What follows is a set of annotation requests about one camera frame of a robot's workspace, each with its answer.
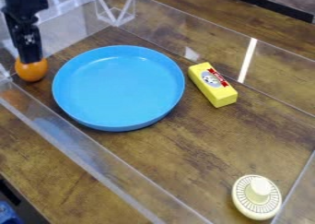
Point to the blue object at corner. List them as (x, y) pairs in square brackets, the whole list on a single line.
[(9, 216)]

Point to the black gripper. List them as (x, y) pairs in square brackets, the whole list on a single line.
[(23, 29)]

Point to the yellow butter block toy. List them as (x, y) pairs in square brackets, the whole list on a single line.
[(213, 85)]

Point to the clear acrylic enclosure wall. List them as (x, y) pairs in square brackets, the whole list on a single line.
[(168, 174)]

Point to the blue round tray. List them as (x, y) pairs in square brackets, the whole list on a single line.
[(118, 88)]

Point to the orange ball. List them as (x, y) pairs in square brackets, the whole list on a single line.
[(31, 72)]

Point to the cream round knob lid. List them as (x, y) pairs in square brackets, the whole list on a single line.
[(257, 197)]

